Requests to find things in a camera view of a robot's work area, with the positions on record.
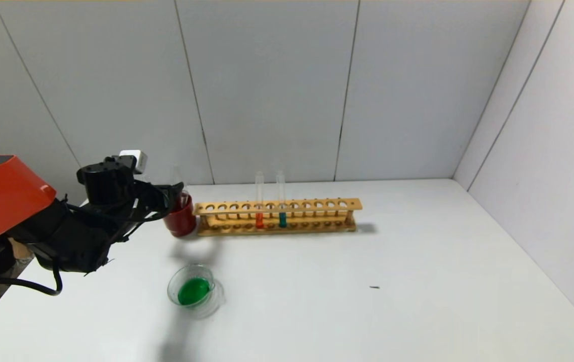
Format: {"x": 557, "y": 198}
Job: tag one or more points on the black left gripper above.
{"x": 172, "y": 195}

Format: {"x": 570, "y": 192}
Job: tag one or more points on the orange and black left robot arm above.
{"x": 15, "y": 211}

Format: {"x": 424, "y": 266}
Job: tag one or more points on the long empty glass test tube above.
{"x": 177, "y": 175}

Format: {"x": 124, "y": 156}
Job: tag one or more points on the test tube with orange pigment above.
{"x": 259, "y": 221}

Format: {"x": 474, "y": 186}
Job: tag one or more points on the test tube with teal pigment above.
{"x": 282, "y": 220}

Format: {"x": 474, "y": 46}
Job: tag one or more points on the wooden test tube rack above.
{"x": 299, "y": 213}

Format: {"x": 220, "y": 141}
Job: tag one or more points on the dark red cup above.
{"x": 183, "y": 223}

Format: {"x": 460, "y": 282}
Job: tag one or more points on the clear glass beaker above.
{"x": 196, "y": 301}

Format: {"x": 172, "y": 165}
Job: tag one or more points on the white grey wrist camera box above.
{"x": 136, "y": 158}

